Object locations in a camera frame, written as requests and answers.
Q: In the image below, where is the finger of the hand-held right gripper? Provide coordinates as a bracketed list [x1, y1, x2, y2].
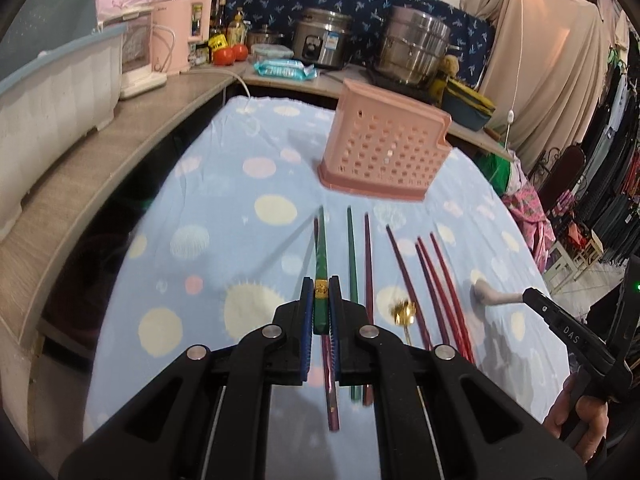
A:
[521, 286, 633, 403]

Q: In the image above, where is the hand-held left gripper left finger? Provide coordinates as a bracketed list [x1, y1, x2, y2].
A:
[59, 276, 316, 480]

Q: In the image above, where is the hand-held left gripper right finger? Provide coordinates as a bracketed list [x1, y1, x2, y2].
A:
[329, 275, 586, 480]

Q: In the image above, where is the dark red chopstick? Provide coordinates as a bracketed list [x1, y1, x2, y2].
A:
[313, 216, 342, 433]
[363, 212, 376, 407]

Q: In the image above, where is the green chopstick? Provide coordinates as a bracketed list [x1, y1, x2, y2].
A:
[346, 206, 362, 402]
[314, 206, 332, 336]

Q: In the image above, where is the white ceramic spoon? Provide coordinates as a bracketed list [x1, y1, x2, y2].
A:
[470, 280, 526, 307]

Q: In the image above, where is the pink perforated utensil holder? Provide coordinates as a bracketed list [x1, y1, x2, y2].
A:
[316, 78, 452, 203]

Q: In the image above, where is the person's right hand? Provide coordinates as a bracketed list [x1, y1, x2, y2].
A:
[544, 375, 608, 461]

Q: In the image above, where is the gold spoon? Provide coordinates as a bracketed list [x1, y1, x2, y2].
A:
[390, 299, 418, 346]

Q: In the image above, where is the white stool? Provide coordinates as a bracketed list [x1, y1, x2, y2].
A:
[542, 232, 606, 293]

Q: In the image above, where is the pink floral cloth bundle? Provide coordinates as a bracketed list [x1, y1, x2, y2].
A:
[500, 165, 556, 271]

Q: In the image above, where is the row of hanging clothes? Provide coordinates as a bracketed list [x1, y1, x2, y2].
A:
[580, 45, 640, 266]

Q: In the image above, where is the dark red chair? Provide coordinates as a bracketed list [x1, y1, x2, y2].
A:
[530, 145, 586, 221]

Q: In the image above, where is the green cloth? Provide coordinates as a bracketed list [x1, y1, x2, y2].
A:
[475, 152, 516, 196]

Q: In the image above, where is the blue and yellow lunch box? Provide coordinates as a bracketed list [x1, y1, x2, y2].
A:
[442, 77, 497, 131]

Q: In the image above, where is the black induction cooker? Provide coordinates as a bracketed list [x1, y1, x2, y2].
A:
[367, 67, 441, 103]

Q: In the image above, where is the blue wet wipes pack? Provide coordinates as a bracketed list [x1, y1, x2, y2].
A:
[252, 58, 318, 81]

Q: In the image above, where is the wooden counter shelf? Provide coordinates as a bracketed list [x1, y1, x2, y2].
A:
[0, 57, 516, 356]

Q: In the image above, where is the beige curtain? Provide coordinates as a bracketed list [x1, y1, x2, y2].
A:
[460, 0, 616, 171]

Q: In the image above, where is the clear food container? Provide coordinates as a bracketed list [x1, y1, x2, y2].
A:
[250, 42, 295, 61]

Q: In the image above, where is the steel rice cooker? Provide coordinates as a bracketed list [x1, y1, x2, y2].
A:
[291, 7, 353, 71]

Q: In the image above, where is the steel steamer pot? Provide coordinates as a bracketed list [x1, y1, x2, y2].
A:
[375, 5, 451, 88]

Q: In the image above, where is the small steel lidded pot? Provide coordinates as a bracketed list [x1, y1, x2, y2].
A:
[245, 24, 286, 47]

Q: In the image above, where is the amber sauce bottle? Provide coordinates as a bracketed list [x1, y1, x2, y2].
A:
[227, 7, 248, 46]

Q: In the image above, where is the pink electric kettle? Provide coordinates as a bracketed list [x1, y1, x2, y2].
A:
[150, 0, 213, 76]

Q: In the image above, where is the dark sauce bottle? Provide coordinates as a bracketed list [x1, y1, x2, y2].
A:
[212, 0, 228, 41]

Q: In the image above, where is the white countertop appliance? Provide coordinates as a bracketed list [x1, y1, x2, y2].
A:
[97, 5, 168, 101]

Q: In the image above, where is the white plastic bin blue lid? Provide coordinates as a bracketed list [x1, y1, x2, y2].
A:
[0, 0, 128, 241]

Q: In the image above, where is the white cable with switch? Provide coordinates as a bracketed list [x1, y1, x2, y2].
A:
[502, 0, 531, 156]

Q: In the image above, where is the white kettle power cable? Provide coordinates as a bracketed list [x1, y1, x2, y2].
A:
[180, 67, 253, 98]

